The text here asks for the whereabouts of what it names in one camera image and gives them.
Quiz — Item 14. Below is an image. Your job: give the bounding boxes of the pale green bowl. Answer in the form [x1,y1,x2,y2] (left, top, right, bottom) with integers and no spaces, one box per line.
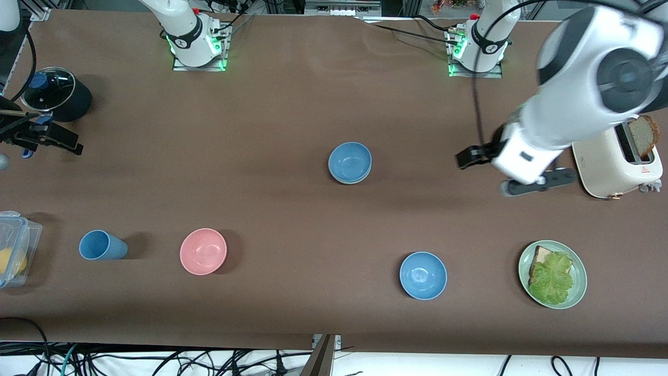
[330,170,371,185]

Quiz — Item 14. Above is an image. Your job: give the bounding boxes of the blue bowl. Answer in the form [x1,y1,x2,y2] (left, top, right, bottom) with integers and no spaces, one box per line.
[328,142,373,183]
[399,251,448,301]

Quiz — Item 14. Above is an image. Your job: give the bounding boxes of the pink bowl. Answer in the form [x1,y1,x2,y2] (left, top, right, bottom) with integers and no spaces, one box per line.
[180,228,228,276]

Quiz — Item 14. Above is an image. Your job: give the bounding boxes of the glass lid with blue knob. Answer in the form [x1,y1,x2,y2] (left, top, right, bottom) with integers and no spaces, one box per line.
[20,67,77,111]

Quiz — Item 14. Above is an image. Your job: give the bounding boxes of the white toaster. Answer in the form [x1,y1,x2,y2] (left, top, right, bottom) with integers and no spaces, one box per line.
[571,116,664,200]

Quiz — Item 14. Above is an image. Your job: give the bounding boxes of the clear container with blue lid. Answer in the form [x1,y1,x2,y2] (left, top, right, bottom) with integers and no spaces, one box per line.
[0,210,43,289]

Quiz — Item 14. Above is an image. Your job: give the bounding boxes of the bread slice with dark crust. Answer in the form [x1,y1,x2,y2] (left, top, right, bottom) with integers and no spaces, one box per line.
[529,245,556,285]

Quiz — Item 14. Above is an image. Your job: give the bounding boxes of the blue cup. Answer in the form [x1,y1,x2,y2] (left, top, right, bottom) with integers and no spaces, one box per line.
[79,230,128,261]

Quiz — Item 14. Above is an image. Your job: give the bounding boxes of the toast slice in toaster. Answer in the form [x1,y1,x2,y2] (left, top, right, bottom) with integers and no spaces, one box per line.
[628,115,660,157]

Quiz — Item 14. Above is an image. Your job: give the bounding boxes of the yellow fruit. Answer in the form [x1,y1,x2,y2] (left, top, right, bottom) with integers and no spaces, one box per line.
[0,247,28,276]

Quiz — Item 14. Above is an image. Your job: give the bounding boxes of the green lettuce leaf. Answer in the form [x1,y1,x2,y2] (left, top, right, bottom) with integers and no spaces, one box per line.
[528,251,575,306]

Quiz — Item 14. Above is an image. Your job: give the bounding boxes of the pale green plate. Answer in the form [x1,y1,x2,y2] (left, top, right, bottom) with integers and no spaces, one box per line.
[518,240,588,310]

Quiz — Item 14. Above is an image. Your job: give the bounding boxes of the dark pot with blue handle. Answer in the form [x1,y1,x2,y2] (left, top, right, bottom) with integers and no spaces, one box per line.
[22,73,93,159]

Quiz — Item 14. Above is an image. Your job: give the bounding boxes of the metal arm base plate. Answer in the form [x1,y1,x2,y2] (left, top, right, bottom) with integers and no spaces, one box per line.
[446,29,504,79]
[172,31,231,72]

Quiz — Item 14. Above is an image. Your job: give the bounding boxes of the aluminium frame profile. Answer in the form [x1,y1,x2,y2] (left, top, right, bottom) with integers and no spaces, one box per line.
[29,0,55,22]

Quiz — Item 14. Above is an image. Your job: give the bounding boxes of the black table cable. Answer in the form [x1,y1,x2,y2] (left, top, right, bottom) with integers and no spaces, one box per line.
[360,16,462,48]

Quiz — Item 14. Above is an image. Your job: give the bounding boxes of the teal cable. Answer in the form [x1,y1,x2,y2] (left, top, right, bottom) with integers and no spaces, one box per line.
[59,343,80,376]

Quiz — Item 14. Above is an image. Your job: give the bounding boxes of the aluminium post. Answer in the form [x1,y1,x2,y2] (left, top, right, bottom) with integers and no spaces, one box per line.
[300,334,342,376]

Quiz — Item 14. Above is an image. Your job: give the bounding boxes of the black cable tangle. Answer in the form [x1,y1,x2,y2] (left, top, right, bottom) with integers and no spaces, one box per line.
[78,347,314,376]

